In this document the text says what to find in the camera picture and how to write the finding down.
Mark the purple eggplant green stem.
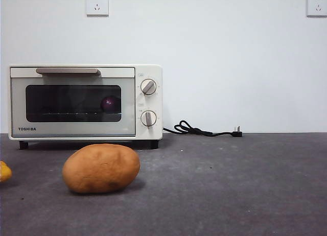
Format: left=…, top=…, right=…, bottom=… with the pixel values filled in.
left=100, top=95, right=121, bottom=113

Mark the glass oven door beige handle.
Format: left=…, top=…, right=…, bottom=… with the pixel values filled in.
left=9, top=66, right=136, bottom=138

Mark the white beige oven knob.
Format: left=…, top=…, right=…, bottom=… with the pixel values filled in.
left=141, top=79, right=157, bottom=96
left=140, top=110, right=157, bottom=129

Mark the white Toshiba toaster oven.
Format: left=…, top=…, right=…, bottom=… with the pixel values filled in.
left=7, top=64, right=163, bottom=150

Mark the brown potato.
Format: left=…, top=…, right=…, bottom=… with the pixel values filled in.
left=62, top=143, right=141, bottom=194

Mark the yellow fruit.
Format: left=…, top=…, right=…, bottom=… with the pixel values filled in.
left=0, top=160, right=13, bottom=183

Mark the black power cable with plug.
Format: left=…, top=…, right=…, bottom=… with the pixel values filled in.
left=162, top=120, right=243, bottom=138

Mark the metal wire oven rack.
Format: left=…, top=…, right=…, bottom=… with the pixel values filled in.
left=27, top=112, right=122, bottom=116

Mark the white wall socket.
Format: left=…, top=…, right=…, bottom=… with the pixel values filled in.
left=86, top=0, right=109, bottom=17
left=307, top=0, right=327, bottom=17

